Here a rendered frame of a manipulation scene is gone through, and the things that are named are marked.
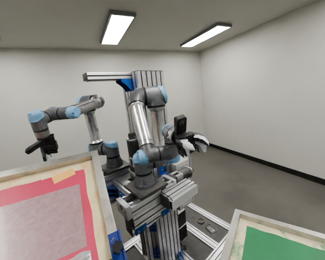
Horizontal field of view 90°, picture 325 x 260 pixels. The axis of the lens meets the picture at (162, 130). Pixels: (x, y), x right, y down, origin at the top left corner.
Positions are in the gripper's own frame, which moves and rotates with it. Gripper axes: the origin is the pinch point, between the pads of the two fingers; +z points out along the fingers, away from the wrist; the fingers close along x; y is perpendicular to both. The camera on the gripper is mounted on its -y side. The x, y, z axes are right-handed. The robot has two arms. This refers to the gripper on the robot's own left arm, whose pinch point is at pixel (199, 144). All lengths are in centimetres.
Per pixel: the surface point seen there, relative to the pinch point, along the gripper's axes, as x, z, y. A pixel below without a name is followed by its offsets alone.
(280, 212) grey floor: -155, -105, 191
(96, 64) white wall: 37, -382, -104
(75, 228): 54, -23, 28
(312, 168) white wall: -279, -142, 184
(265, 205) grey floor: -151, -125, 190
